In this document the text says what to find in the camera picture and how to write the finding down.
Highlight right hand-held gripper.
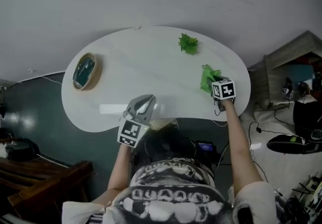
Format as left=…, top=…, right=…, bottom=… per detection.
left=206, top=75, right=237, bottom=113

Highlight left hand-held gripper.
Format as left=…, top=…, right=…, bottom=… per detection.
left=117, top=94, right=157, bottom=148

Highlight green cloth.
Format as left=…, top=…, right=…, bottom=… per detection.
left=200, top=64, right=222, bottom=94

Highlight person's right forearm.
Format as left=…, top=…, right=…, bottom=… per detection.
left=221, top=99, right=264, bottom=194

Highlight person's left forearm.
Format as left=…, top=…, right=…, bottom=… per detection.
left=90, top=142, right=133, bottom=205

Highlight white oval table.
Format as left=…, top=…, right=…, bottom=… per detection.
left=61, top=26, right=252, bottom=133

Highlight person's black trousers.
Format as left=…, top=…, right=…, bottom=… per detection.
left=130, top=127, right=220, bottom=176

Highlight small potted green plant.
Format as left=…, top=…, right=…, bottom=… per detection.
left=178, top=33, right=200, bottom=55

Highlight round woven basket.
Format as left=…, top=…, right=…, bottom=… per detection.
left=72, top=52, right=103, bottom=92

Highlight white floor sheet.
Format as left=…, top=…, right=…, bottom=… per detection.
left=253, top=106, right=278, bottom=123

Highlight grey shelf unit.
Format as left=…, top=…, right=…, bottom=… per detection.
left=251, top=30, right=322, bottom=111

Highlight black device with screen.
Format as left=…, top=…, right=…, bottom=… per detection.
left=195, top=140, right=217, bottom=155

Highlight dark green pouch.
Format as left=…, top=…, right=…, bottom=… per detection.
left=72, top=57, right=97, bottom=88

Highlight black device with white tag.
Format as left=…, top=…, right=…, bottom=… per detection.
left=281, top=78, right=295, bottom=99
left=299, top=82, right=311, bottom=97

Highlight black and green shoe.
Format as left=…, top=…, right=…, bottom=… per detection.
left=266, top=134, right=322, bottom=155

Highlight person's black and white shirt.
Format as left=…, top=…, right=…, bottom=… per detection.
left=61, top=160, right=280, bottom=224

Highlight dark wooden staircase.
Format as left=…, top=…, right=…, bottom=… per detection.
left=0, top=137, right=94, bottom=221

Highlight black bag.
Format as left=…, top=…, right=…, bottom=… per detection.
left=5, top=138, right=40, bottom=162

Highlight black floor cable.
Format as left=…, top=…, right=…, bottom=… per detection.
left=249, top=121, right=302, bottom=138

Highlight white wall cable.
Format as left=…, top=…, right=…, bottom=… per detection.
left=28, top=68, right=63, bottom=86

